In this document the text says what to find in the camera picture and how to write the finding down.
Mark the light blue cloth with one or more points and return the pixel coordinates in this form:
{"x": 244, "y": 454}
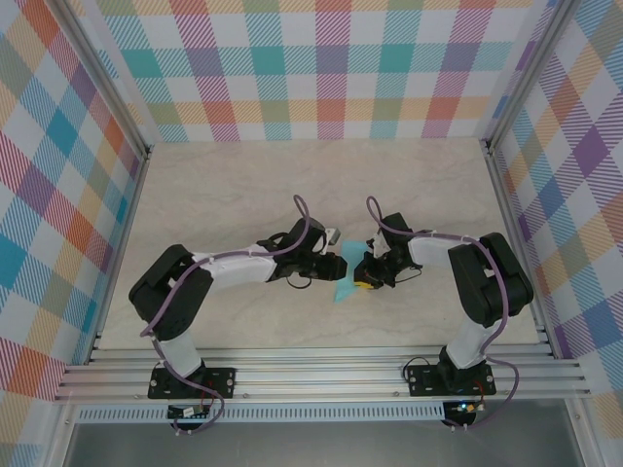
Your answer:
{"x": 343, "y": 292}

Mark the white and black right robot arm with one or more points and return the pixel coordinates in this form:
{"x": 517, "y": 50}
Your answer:
{"x": 433, "y": 250}

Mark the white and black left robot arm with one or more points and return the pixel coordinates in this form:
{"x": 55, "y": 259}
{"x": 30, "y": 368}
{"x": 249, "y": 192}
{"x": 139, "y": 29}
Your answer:
{"x": 238, "y": 268}

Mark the circuit board with green light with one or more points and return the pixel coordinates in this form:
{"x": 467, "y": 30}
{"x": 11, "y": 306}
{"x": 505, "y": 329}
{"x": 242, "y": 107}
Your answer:
{"x": 467, "y": 407}

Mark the grey metal panel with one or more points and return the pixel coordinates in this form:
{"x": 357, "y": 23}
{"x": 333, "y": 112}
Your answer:
{"x": 316, "y": 445}

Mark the small black circuit board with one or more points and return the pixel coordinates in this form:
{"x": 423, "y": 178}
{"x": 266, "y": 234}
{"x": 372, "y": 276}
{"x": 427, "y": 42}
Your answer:
{"x": 185, "y": 412}

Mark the aluminium mounting rail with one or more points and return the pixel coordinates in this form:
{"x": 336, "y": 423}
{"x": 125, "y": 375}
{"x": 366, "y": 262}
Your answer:
{"x": 316, "y": 374}

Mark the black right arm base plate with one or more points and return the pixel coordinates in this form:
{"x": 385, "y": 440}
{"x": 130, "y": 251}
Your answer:
{"x": 421, "y": 382}

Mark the aluminium side rail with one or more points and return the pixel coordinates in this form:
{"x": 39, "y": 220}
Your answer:
{"x": 515, "y": 228}
{"x": 117, "y": 258}

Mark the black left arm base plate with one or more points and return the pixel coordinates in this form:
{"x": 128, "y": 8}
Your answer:
{"x": 224, "y": 379}

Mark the aluminium corner post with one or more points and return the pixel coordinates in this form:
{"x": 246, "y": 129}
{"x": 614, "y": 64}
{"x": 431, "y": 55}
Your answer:
{"x": 528, "y": 73}
{"x": 107, "y": 80}

